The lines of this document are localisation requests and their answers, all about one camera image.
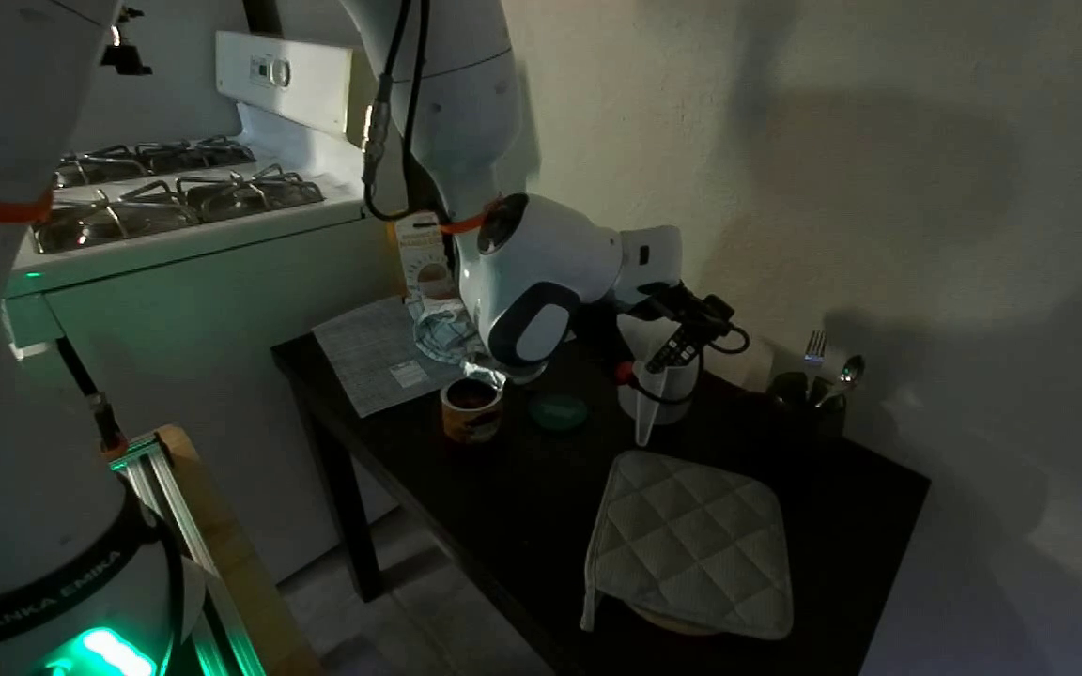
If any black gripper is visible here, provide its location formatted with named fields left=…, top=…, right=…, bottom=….
left=633, top=279, right=756, bottom=378

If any clear plastic measuring jug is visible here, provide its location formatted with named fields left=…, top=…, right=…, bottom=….
left=614, top=306, right=706, bottom=449

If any green round lid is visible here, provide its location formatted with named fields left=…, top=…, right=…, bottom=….
left=526, top=390, right=593, bottom=434

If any black utensil holder with spoons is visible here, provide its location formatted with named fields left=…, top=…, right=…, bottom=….
left=768, top=326, right=871, bottom=444

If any dark plate with food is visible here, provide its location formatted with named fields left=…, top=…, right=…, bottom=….
left=575, top=447, right=801, bottom=641

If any black table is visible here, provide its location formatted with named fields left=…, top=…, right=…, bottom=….
left=266, top=304, right=937, bottom=676

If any clear drinking glass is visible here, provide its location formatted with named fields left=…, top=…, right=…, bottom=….
left=406, top=296, right=483, bottom=366

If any small white card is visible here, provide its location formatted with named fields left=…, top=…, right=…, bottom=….
left=389, top=355, right=434, bottom=390

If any grey grid placemat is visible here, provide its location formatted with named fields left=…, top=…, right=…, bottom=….
left=307, top=293, right=475, bottom=420

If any white gas stove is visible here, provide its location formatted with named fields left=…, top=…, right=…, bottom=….
left=0, top=25, right=382, bottom=378

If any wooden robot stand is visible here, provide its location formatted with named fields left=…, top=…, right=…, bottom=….
left=106, top=420, right=322, bottom=676

